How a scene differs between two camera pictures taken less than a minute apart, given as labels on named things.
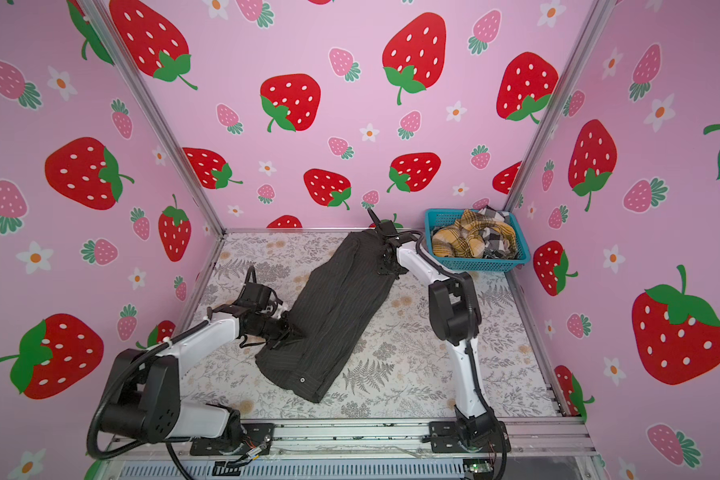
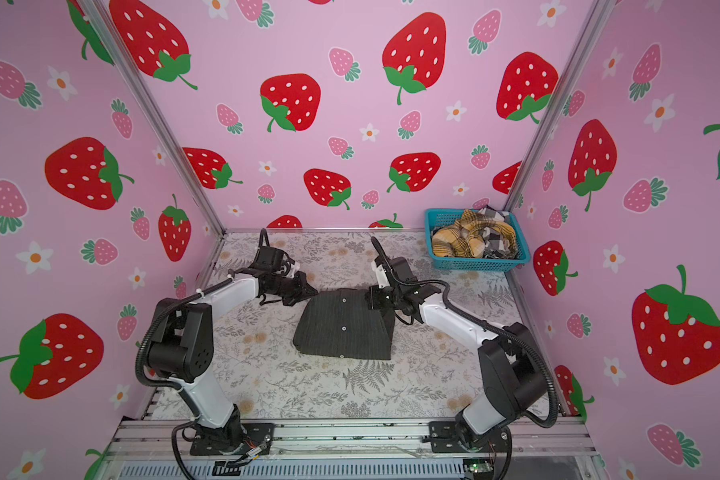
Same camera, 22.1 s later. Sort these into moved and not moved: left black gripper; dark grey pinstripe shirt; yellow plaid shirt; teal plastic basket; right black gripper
Moved: left black gripper; right black gripper; dark grey pinstripe shirt
Not moved: teal plastic basket; yellow plaid shirt
